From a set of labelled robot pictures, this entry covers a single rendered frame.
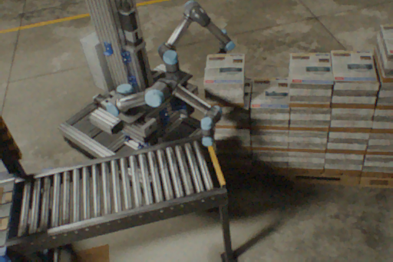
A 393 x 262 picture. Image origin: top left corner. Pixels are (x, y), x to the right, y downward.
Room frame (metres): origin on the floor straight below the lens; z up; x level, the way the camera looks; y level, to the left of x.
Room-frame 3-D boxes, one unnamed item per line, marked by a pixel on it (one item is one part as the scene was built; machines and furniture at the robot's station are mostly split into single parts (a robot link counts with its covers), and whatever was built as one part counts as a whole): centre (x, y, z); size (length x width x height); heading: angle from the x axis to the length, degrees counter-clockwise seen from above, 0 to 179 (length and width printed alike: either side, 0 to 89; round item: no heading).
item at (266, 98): (2.47, -0.72, 0.42); 1.17 x 0.39 x 0.83; 75
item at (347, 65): (2.38, -1.13, 1.06); 0.37 x 0.28 x 0.01; 165
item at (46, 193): (1.78, 1.04, 0.77); 0.47 x 0.05 x 0.05; 7
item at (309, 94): (2.44, -0.85, 0.95); 0.38 x 0.29 x 0.23; 165
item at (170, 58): (2.89, 0.15, 0.98); 0.13 x 0.12 x 0.14; 15
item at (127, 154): (2.09, 0.61, 0.74); 1.34 x 0.05 x 0.12; 97
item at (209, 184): (1.91, 0.01, 0.77); 0.47 x 0.05 x 0.05; 7
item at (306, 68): (2.42, -0.85, 1.06); 0.37 x 0.29 x 0.01; 165
